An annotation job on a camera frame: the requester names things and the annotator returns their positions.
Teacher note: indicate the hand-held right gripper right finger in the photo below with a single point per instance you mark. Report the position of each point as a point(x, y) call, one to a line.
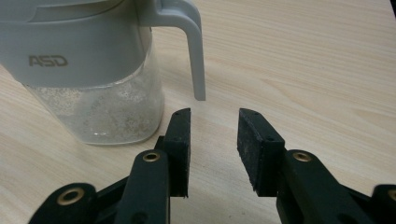
point(261, 161)

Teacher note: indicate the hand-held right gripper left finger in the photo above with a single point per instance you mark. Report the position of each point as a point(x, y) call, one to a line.
point(177, 149)

